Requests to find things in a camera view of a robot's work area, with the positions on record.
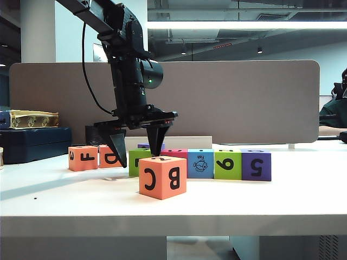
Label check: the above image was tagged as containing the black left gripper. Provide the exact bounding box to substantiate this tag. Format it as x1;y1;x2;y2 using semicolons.
93;103;179;168

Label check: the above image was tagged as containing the purple block R D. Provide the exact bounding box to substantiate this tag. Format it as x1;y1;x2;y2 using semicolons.
137;142;166;150

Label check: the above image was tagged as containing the green block T L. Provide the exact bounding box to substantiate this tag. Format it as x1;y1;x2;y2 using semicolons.
128;148;153;178

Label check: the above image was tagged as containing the red block U P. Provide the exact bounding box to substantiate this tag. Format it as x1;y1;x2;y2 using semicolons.
159;148;189;159

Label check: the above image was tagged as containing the orange block F 3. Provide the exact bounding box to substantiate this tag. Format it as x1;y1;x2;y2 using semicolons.
68;145;99;172

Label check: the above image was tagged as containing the blue block I A fish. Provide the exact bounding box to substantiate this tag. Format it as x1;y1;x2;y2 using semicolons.
187;148;215;180

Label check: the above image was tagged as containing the bare forearm of person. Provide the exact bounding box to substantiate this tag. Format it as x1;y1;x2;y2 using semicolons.
318;125;347;138

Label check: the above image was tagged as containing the orange block 2 B C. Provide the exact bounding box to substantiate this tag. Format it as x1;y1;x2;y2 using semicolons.
138;155;188;201

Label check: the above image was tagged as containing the orange block Q D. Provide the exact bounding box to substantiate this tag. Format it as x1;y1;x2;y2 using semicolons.
97;144;126;169

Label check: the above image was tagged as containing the black mug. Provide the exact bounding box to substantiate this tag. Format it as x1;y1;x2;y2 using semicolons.
85;125;110;147

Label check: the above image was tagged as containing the dark blue hard case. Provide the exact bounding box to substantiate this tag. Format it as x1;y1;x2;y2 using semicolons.
0;127;73;165

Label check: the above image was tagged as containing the green block N 9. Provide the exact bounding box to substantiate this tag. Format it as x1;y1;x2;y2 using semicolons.
214;149;243;180

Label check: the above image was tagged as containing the yellow patterned box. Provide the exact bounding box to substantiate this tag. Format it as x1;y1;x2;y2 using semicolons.
0;109;60;131

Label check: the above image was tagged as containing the grey-brown desk partition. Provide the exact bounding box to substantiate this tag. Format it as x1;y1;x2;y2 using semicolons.
9;60;321;145

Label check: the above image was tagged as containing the purple block G R 5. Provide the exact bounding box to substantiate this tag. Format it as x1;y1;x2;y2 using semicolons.
240;148;272;182

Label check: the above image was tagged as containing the white table leg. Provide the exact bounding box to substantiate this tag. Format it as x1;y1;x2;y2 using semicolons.
229;235;260;260

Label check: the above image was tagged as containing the long ceiling light strip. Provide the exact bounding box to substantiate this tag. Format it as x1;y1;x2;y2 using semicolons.
147;21;347;30

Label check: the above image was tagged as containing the seated person green top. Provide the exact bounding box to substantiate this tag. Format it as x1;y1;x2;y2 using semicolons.
318;67;347;128

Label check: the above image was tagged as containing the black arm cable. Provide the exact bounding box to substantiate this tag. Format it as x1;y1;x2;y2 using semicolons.
81;22;118;115

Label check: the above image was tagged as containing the white wall poster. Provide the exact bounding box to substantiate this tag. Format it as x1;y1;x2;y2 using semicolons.
92;43;106;63

